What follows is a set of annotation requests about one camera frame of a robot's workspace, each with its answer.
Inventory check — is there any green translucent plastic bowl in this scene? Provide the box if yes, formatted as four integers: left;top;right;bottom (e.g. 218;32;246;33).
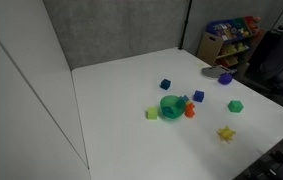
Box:
159;95;187;121

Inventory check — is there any wooden toy shelf with bins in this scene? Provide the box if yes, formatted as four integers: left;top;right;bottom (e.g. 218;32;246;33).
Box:
196;15;267;68

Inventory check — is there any black stand pole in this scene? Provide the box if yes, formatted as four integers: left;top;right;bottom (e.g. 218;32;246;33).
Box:
178;0;194;51

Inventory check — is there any yellow spiky star toy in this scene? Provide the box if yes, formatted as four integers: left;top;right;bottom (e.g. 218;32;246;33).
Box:
216;125;237;144

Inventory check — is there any teal rubber animal toy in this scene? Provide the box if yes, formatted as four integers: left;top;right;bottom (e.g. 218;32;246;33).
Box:
164;104;177;116

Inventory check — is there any dark blue cube block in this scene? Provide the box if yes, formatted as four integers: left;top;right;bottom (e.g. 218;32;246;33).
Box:
159;78;172;91

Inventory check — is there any lime green cube block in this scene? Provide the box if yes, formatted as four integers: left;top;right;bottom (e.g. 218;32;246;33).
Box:
146;106;159;120

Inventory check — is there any green cube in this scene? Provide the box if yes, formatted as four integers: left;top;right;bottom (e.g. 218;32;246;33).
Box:
227;99;244;113

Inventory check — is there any purple ball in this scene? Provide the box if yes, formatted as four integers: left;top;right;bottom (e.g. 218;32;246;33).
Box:
218;72;234;86

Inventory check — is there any dark office chair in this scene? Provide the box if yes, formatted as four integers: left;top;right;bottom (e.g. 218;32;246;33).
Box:
247;14;283;101

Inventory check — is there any grey metal plate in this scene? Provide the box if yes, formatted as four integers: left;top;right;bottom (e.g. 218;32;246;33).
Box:
201;65;238;80

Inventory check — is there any orange rubber bear toy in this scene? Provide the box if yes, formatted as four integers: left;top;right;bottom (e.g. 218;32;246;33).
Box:
184;102;196;118

